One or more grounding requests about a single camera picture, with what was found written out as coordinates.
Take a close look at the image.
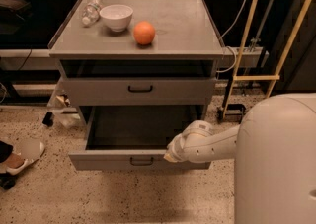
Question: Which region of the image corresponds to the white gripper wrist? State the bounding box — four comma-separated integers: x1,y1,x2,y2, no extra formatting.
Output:
164,134,186,163

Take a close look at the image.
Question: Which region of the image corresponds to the grey drawer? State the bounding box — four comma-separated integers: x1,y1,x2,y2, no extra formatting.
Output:
61,78,214,106
69,105,210,171

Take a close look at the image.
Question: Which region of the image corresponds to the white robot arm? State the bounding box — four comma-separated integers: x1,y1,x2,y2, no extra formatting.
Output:
165,93,316,224

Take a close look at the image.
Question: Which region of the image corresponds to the grey drawer cabinet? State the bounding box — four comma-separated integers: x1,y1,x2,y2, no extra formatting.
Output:
47,0,226,130

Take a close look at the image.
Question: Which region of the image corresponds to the grey top drawer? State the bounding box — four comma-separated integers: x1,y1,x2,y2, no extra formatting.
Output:
61,78,214,106

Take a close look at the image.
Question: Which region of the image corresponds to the clear plastic bin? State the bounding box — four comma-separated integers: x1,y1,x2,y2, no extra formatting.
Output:
47,80,81,128

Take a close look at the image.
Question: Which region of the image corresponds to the orange fruit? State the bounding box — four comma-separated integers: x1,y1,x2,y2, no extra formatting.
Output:
133,21,155,45

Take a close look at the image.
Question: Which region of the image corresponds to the white sneaker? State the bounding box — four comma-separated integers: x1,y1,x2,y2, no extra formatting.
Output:
1,142,45,176

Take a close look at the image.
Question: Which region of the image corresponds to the white ceramic bowl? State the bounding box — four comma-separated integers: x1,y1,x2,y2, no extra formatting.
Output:
100,4,133,32

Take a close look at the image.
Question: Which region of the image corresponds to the black trouser leg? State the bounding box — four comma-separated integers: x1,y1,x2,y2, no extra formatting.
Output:
0,141,13,164

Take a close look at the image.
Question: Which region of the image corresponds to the black chair caster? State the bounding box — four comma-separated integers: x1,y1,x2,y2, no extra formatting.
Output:
0,173,16,190

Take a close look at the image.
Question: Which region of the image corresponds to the dark bag on shelf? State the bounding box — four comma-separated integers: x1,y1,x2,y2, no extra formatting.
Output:
0,0,33,35

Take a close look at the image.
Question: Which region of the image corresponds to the white power cable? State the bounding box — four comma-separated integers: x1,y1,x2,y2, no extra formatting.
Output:
215,0,249,74

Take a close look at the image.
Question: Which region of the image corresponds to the yellow frame cart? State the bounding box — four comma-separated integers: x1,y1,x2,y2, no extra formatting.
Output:
215,0,316,123

